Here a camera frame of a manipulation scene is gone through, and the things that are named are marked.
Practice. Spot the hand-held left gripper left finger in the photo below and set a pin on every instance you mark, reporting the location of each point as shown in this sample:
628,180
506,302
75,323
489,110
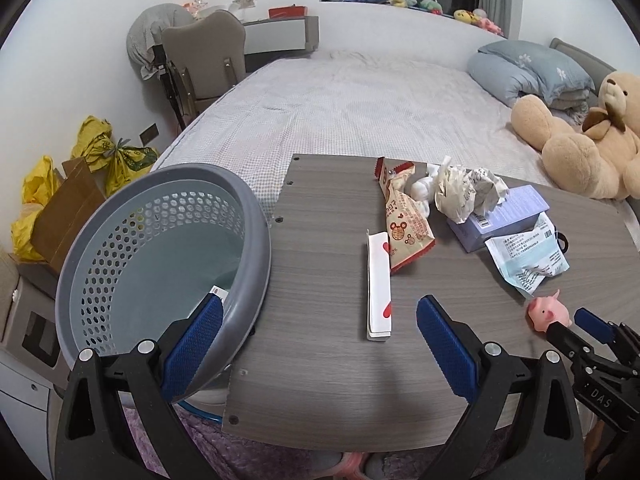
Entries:
195,345

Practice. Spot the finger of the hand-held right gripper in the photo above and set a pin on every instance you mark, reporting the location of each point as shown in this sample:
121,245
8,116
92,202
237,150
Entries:
592,322
567,340

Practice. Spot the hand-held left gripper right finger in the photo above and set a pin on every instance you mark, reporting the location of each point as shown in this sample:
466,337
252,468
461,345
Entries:
447,345

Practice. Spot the pink pig toy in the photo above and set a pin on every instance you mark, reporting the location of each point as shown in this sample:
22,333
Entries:
545,312

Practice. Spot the small white green box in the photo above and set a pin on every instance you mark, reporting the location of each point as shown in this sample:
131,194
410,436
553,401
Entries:
219,292

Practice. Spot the grey perforated plastic basket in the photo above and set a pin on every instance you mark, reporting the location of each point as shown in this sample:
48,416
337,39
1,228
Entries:
150,270

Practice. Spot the white blue mask packet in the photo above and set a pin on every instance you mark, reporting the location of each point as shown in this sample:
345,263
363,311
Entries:
525,260

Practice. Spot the white red paper cup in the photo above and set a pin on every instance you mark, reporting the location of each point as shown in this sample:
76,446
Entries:
378,285

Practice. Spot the orange snack packet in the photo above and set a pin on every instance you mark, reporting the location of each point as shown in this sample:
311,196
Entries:
405,230

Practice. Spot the white paper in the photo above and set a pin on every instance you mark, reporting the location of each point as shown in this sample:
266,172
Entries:
460,195

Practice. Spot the purple fluffy blanket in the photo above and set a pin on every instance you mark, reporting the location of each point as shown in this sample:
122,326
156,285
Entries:
240,450

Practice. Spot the purple cardboard box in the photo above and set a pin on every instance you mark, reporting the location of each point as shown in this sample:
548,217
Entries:
520,202

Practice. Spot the knotted white sock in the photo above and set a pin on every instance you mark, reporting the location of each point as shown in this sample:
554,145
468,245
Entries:
420,192

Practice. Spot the grey brown nightstand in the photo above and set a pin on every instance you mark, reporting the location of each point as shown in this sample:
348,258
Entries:
40,330

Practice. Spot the tan teddy bear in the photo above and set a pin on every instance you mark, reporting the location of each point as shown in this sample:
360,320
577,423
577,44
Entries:
575,155

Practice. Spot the white drawer cabinet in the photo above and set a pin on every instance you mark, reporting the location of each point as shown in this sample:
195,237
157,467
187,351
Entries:
25,400

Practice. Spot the brown cardboard box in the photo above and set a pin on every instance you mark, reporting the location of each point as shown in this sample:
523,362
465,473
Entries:
65,210

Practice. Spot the tied yellow green-print bag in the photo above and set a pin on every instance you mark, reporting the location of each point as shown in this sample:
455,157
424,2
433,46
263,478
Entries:
130,165

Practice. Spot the beige storage bin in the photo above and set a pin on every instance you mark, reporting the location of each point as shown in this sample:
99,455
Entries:
7,300

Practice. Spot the large yellow plastic bag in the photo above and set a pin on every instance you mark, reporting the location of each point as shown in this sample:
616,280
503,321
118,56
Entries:
32,195

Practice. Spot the plain yellow plastic bag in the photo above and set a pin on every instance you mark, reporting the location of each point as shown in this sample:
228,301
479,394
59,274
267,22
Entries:
92,140

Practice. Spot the bed with checked sheet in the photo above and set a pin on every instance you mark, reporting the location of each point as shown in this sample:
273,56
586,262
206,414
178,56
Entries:
350,110

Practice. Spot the folded light blue quilt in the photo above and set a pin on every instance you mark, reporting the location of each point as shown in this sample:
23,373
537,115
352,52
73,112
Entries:
495,80

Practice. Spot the grey bed headboard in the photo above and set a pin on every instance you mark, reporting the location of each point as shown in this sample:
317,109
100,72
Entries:
585,57

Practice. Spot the light blue pillow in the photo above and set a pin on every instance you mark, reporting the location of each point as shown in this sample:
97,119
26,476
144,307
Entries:
540,62

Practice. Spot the beige padded chair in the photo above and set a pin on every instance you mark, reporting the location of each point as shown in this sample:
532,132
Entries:
205,45

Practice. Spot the pink white plush toy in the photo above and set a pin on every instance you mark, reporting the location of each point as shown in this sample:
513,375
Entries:
487,22

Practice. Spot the grey clothing on chair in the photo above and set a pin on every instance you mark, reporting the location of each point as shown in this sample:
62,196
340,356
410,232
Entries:
150,30

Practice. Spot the white grey desk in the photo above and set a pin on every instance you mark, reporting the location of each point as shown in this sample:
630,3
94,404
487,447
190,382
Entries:
275,35

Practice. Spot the red box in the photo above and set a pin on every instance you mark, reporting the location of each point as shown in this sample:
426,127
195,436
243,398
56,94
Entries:
287,12

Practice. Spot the small white desk object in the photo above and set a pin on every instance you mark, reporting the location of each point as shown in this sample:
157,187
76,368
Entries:
243,2

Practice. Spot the dark wall socket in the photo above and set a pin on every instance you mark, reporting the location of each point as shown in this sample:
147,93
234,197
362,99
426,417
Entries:
149,134

